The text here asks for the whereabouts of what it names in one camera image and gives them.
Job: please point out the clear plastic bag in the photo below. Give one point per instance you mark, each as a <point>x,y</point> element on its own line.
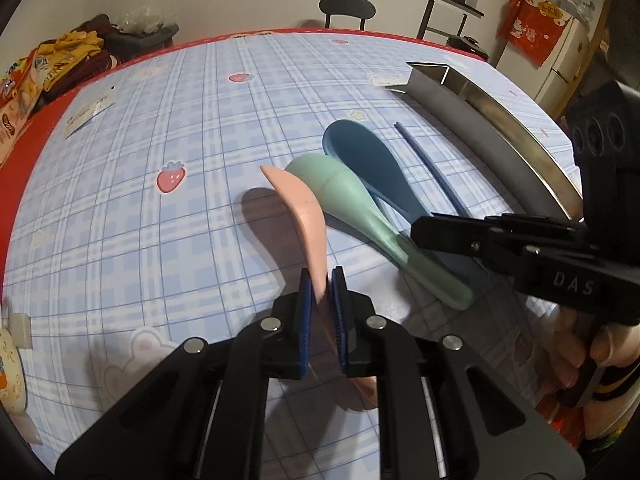
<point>142,17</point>

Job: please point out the black metal frame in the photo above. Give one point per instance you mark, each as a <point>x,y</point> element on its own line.
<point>427,15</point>

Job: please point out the red printed cloth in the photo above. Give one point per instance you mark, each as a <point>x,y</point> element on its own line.
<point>530,30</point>

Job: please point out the small white card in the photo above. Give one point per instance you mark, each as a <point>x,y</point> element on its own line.
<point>90,115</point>

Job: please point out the snack packets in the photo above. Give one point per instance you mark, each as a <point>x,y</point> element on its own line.
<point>12,132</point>

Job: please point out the white table clip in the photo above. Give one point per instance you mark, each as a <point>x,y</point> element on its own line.
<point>20,330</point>

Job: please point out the orange snack bag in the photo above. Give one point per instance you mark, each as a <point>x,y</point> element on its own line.
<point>20,85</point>

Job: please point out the stainless steel utensil tray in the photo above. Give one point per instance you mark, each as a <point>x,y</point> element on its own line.
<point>500,115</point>

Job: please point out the pink spoon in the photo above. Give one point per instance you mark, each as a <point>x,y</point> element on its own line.
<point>305,210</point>

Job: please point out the wooden door frame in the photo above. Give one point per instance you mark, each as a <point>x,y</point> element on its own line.
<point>602,25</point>

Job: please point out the blue spoon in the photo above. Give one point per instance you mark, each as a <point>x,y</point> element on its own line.
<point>360,150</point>

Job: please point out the person's right hand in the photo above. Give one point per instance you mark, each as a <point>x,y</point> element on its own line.
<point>567,350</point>

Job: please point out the black round-back chair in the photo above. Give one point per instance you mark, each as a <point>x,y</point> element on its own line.
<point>345,5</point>

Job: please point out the cream mug yellow rim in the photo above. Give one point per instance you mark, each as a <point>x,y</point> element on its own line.
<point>10,375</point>

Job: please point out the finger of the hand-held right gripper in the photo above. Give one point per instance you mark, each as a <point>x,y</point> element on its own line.
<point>540,224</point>
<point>445,235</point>

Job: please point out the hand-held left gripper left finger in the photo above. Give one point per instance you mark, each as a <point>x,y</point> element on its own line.
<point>306,320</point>

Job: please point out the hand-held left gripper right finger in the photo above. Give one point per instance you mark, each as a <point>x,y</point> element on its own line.
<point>340,320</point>

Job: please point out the grey stool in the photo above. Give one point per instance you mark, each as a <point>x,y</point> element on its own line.
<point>145,42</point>

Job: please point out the rice cooker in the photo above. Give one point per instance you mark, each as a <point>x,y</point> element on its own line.
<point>470,46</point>

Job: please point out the blue plaid table mat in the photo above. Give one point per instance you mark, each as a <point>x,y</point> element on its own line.
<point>200,240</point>

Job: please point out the green spoon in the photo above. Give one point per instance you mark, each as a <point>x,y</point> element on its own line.
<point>340,185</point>

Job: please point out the blue chopstick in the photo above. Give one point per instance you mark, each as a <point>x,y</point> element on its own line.
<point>430,165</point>

